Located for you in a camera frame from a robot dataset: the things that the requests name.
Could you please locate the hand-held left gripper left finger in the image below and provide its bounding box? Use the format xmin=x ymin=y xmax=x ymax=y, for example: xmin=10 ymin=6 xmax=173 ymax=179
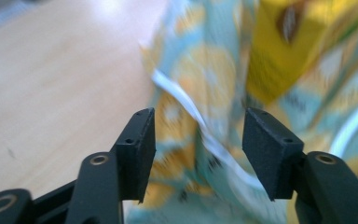
xmin=64 ymin=106 xmax=157 ymax=224

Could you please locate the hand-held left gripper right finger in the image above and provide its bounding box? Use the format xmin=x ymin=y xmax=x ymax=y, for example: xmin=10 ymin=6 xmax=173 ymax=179
xmin=241 ymin=106 xmax=358 ymax=224

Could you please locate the teal orange-print cloth bag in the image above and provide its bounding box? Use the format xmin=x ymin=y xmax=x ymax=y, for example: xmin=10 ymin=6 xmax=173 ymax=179
xmin=122 ymin=0 xmax=358 ymax=224

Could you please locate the yellow packet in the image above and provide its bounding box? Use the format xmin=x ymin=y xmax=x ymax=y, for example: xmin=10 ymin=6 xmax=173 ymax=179
xmin=245 ymin=0 xmax=358 ymax=106

